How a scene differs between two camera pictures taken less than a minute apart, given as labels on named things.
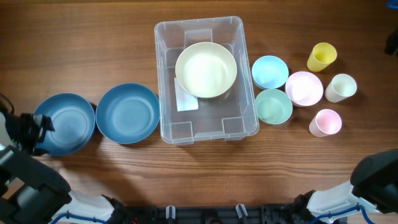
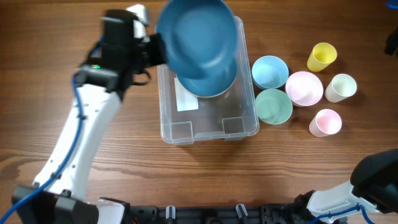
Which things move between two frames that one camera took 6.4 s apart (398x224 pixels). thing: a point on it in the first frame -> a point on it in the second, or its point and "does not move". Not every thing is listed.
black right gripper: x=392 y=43 does not move
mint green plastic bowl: x=273 y=106 does not move
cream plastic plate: x=206 y=70 -> x=227 y=94
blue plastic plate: x=73 y=119 -> x=206 y=76
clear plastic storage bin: x=233 y=116 does not move
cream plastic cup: x=341 y=87 does not move
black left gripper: x=43 y=124 -> x=156 y=53
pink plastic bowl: x=303 y=88 does not move
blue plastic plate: x=127 y=113 -> x=201 y=41
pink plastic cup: x=326 y=122 does not move
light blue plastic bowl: x=270 y=72 does not move
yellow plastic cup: x=321 y=56 does not move
